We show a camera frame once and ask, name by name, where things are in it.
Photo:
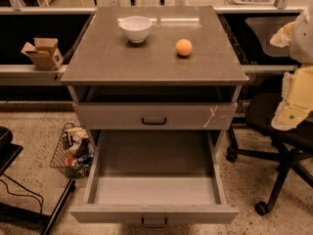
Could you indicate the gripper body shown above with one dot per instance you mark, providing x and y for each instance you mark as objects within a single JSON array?
[{"x": 303, "y": 39}]

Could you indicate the grey drawer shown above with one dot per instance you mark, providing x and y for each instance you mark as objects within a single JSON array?
[
  {"x": 179, "y": 116},
  {"x": 154, "y": 178}
]

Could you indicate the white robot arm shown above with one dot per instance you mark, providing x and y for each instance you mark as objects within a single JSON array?
[{"x": 298, "y": 36}]

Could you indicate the grey drawer cabinet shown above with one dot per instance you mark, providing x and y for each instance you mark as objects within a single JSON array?
[{"x": 108, "y": 68}]

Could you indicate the black office chair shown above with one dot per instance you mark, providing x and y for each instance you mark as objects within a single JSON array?
[{"x": 292, "y": 146}]

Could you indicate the orange fruit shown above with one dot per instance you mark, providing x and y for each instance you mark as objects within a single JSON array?
[{"x": 184, "y": 47}]

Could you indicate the white ceramic bowl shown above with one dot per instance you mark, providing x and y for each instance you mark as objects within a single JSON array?
[{"x": 135, "y": 28}]

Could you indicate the open cardboard box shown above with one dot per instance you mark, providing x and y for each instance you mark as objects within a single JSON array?
[{"x": 44, "y": 54}]

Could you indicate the black stand base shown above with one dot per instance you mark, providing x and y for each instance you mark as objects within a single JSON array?
[{"x": 44, "y": 222}]

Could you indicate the wire basket with items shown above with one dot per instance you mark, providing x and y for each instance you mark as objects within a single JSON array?
[{"x": 74, "y": 153}]

